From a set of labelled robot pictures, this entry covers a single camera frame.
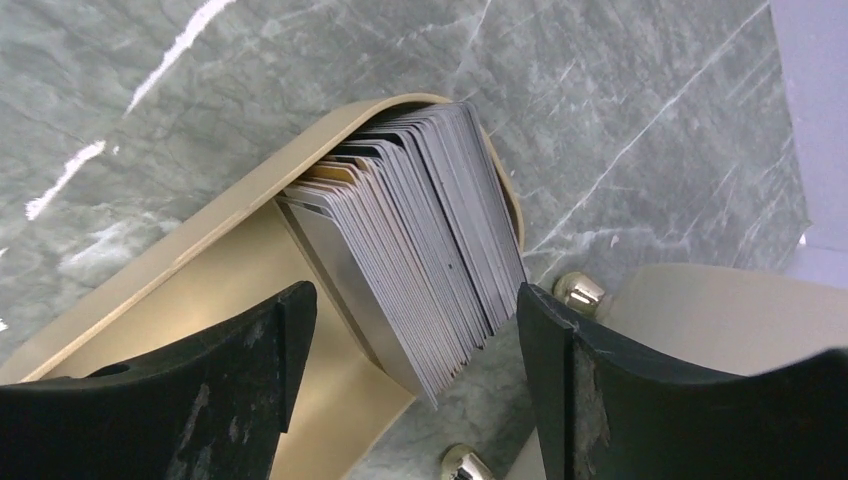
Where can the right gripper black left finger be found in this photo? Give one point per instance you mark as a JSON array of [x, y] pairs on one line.
[[212, 405]]

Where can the cream orange drawer box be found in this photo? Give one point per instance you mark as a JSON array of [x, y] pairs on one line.
[[735, 321]]

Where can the tan oval tray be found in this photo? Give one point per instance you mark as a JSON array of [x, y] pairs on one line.
[[233, 254]]

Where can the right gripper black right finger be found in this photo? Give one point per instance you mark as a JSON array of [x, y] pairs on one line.
[[609, 407]]

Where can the grey credit card stack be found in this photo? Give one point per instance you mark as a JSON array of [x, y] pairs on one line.
[[409, 221]]

